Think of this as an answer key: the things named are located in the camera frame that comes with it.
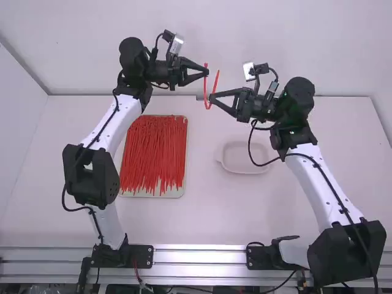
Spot red wire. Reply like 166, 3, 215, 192
132, 258, 145, 286

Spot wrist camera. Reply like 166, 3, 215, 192
243, 62, 271, 83
161, 29, 186, 56

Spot white dish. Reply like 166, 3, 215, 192
213, 140, 272, 175

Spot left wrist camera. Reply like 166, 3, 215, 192
161, 29, 186, 56

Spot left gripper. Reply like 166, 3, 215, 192
146, 55, 211, 91

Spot black cable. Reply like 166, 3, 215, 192
268, 66, 281, 92
149, 32, 165, 62
247, 119, 282, 168
60, 182, 94, 213

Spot row of orange cable ties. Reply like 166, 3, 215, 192
119, 115, 187, 195

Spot silver rails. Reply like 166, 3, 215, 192
0, 243, 316, 287

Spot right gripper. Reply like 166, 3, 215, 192
208, 87, 278, 124

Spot orange cable tie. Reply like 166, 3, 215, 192
202, 62, 221, 110

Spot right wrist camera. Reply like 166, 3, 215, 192
243, 62, 271, 83

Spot pale tray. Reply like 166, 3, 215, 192
118, 114, 189, 199

